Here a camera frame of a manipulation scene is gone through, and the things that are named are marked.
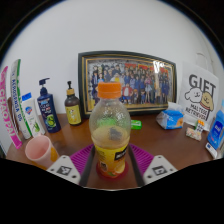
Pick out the pink and yellow mug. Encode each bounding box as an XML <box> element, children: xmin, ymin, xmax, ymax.
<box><xmin>24</xmin><ymin>134</ymin><xmax>60</xmax><ymax>170</ymax></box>

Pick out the white remote control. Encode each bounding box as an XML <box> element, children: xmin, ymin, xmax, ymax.
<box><xmin>205</xmin><ymin>142</ymin><xmax>219</xmax><ymax>160</ymax></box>

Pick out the blue tissue pack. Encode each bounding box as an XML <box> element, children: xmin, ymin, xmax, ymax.
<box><xmin>155</xmin><ymin>101</ymin><xmax>185</xmax><ymax>130</ymax></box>

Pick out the dark blue pump bottle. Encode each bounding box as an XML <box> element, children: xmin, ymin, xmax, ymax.
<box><xmin>36</xmin><ymin>77</ymin><xmax>62</xmax><ymax>134</ymax></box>

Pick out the blue detergent bottle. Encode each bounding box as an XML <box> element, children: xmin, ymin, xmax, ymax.
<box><xmin>207</xmin><ymin>99</ymin><xmax>224</xmax><ymax>150</ymax></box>

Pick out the small clear snack packet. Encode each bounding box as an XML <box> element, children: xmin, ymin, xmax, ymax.
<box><xmin>185</xmin><ymin>126</ymin><xmax>203</xmax><ymax>142</ymax></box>

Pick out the tall pink box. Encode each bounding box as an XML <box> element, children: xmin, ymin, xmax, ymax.
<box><xmin>0</xmin><ymin>65</ymin><xmax>24</xmax><ymax>150</ymax></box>

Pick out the framed group photo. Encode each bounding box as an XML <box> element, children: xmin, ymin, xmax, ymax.
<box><xmin>77</xmin><ymin>50</ymin><xmax>178</xmax><ymax>118</ymax></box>

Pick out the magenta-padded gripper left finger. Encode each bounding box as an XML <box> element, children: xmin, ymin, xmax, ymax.
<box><xmin>46</xmin><ymin>143</ymin><xmax>97</xmax><ymax>188</ymax></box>

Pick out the brown pump bottle yellow label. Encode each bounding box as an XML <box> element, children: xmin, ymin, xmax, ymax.
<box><xmin>64</xmin><ymin>80</ymin><xmax>83</xmax><ymax>127</ymax></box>

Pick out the orange-capped juice bottle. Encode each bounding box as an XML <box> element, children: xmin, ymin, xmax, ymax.
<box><xmin>88</xmin><ymin>81</ymin><xmax>132</xmax><ymax>179</ymax></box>

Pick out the small green pack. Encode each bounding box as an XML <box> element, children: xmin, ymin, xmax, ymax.
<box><xmin>130</xmin><ymin>119</ymin><xmax>143</xmax><ymax>131</ymax></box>

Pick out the tall white green box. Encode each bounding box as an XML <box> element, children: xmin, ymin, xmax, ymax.
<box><xmin>9</xmin><ymin>58</ymin><xmax>34</xmax><ymax>140</ymax></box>

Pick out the white bottle blue cap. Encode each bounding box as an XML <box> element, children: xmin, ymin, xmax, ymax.
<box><xmin>21</xmin><ymin>92</ymin><xmax>46</xmax><ymax>138</ymax></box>

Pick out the small orange white packet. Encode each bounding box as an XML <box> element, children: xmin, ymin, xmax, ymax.
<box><xmin>194</xmin><ymin>119</ymin><xmax>206</xmax><ymax>134</ymax></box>

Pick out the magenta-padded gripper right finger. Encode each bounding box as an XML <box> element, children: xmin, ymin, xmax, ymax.
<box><xmin>128</xmin><ymin>143</ymin><xmax>178</xmax><ymax>187</ymax></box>

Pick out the white printed paper bag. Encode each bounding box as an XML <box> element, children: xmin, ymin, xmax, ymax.
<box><xmin>177</xmin><ymin>53</ymin><xmax>220</xmax><ymax>132</ymax></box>

